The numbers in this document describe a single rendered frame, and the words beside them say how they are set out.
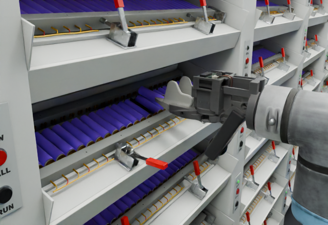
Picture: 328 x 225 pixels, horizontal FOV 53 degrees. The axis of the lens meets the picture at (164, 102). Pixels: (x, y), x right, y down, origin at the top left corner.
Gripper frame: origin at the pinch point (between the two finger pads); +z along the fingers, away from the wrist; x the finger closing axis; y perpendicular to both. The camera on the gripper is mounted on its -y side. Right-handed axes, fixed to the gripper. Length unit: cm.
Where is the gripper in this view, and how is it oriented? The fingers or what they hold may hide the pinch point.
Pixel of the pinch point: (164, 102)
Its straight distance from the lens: 68.0
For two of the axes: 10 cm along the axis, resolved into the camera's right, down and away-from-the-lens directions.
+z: -8.2, -1.7, 5.4
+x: -5.7, 2.4, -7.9
